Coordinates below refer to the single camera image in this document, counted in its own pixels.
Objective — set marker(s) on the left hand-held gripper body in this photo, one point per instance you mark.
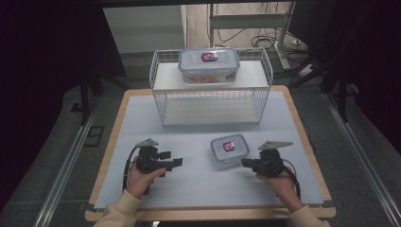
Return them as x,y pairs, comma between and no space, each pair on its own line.
148,159

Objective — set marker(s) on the white metal stand frame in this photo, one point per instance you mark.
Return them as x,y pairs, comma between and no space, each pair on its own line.
249,21

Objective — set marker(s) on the black stand leg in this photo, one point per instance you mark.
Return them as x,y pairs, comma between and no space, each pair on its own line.
84,101

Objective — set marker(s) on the large clear food container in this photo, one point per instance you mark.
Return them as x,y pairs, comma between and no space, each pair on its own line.
208,64

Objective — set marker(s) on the light blue mat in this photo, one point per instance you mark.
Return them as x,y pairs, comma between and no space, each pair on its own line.
205,186

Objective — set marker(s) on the small clear food container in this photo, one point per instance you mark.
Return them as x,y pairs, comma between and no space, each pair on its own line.
229,148

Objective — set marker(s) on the person's right hand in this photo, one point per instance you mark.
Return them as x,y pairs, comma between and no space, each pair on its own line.
282,187

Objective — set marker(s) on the aluminium rail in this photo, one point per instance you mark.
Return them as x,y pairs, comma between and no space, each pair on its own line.
64,171
362,157

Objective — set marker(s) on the person's left hand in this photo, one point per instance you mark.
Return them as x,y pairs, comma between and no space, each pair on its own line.
140,183

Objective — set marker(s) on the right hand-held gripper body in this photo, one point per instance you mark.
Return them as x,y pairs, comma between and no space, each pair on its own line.
269,162

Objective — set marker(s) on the white power strip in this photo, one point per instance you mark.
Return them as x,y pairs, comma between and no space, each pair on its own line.
305,71

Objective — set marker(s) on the grey cabinet panel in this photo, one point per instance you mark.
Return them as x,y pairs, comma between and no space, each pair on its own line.
143,28

